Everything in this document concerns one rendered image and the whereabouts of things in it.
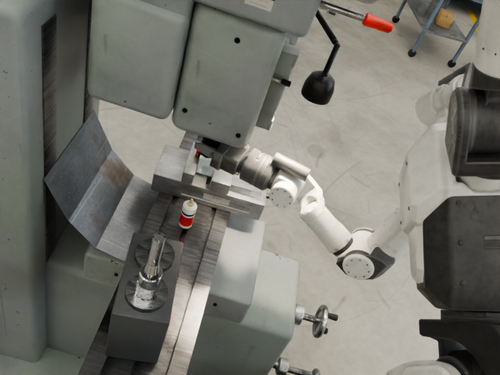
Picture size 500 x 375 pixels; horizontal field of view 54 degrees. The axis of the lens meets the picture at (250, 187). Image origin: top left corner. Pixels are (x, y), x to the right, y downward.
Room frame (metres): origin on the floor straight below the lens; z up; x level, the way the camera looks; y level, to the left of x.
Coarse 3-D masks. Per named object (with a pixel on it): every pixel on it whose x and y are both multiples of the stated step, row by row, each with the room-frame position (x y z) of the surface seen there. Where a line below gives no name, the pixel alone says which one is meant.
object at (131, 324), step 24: (144, 240) 0.70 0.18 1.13; (168, 240) 0.74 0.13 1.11; (168, 264) 0.66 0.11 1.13; (120, 288) 0.57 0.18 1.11; (168, 288) 0.61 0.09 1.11; (120, 312) 0.52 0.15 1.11; (144, 312) 0.54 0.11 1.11; (168, 312) 0.56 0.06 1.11; (120, 336) 0.51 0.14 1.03; (144, 336) 0.52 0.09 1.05; (144, 360) 0.53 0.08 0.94
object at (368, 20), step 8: (328, 8) 0.89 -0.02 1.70; (336, 8) 0.90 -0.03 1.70; (344, 8) 0.90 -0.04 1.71; (352, 16) 0.90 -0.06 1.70; (360, 16) 0.90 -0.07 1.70; (368, 16) 0.90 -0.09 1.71; (376, 16) 0.91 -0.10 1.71; (368, 24) 0.90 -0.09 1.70; (376, 24) 0.90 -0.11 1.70; (384, 24) 0.90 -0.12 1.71; (392, 24) 0.91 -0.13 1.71
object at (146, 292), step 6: (138, 276) 0.57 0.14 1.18; (138, 282) 0.56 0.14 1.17; (138, 288) 0.56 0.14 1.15; (144, 288) 0.56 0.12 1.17; (150, 288) 0.56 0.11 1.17; (156, 288) 0.57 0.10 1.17; (138, 294) 0.56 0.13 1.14; (144, 294) 0.56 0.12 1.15; (150, 294) 0.56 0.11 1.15; (156, 294) 0.57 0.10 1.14
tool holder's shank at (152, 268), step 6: (156, 234) 0.58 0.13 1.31; (162, 234) 0.59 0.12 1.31; (156, 240) 0.57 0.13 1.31; (162, 240) 0.58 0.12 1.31; (150, 246) 0.58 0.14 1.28; (156, 246) 0.57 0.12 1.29; (162, 246) 0.57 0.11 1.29; (150, 252) 0.57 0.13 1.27; (156, 252) 0.57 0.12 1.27; (150, 258) 0.57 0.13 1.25; (156, 258) 0.57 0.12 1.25; (150, 264) 0.57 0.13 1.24; (156, 264) 0.57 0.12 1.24; (144, 270) 0.57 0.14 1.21; (150, 270) 0.57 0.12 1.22; (156, 270) 0.57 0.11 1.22; (150, 276) 0.57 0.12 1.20
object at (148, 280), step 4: (144, 264) 0.59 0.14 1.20; (160, 268) 0.60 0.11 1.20; (140, 272) 0.57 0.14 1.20; (144, 272) 0.57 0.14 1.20; (160, 272) 0.59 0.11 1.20; (140, 276) 0.56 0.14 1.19; (144, 276) 0.56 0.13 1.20; (148, 276) 0.57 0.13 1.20; (156, 276) 0.57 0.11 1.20; (160, 276) 0.58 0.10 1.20; (144, 280) 0.56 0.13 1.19; (148, 280) 0.56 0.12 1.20; (152, 280) 0.56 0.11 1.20; (156, 280) 0.57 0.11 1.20; (160, 280) 0.57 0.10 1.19
